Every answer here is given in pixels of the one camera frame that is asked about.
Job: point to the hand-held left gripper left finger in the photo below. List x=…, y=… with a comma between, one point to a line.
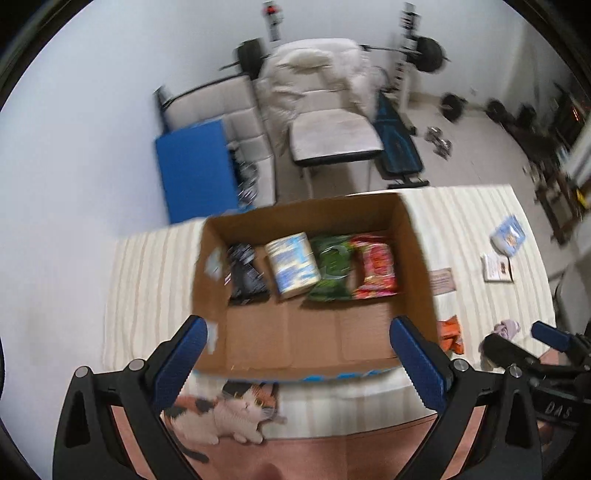
x=182, y=362

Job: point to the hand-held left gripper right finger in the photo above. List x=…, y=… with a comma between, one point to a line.
x=418, y=364

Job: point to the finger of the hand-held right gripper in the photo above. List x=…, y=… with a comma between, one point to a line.
x=503, y=350
x=551, y=334

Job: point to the cardboard box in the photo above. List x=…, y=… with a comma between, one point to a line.
x=318, y=318

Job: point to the lilac cloth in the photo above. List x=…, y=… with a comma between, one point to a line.
x=507, y=328

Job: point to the orange snack packet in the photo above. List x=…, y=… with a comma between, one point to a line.
x=450, y=334

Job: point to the white brown flat packet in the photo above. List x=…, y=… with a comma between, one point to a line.
x=497, y=267

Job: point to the red snack packet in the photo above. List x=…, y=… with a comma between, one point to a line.
x=376, y=265

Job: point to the light blue white packet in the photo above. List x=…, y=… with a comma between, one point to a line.
x=508, y=235

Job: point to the black snack packet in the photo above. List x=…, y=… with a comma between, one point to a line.
x=247, y=274

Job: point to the green snack packet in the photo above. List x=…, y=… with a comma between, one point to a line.
x=332, y=267

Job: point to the blue yellow snack packet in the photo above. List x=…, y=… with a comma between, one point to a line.
x=293, y=265

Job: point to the wooden side furniture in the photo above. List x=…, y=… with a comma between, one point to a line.
x=554, y=184

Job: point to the blue foam mat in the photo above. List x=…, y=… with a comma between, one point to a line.
x=194, y=170

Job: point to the dark clutter beside sofa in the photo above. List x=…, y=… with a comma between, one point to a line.
x=247, y=180

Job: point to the chrome dumbbells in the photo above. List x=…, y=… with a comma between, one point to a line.
x=441, y=143

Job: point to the blue black weight bench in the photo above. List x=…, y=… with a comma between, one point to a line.
x=397, y=143

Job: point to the black weight plates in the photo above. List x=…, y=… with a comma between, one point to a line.
x=498, y=110

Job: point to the beige padded chair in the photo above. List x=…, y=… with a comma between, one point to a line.
x=332, y=134

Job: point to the beige sofa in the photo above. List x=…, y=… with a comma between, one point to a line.
x=217, y=108

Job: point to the white squat rack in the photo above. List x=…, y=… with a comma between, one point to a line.
x=406, y=69

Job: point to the barbell with black plates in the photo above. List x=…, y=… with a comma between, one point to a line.
x=429, y=53

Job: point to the beige recliner chair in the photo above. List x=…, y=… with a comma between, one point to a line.
x=314, y=69

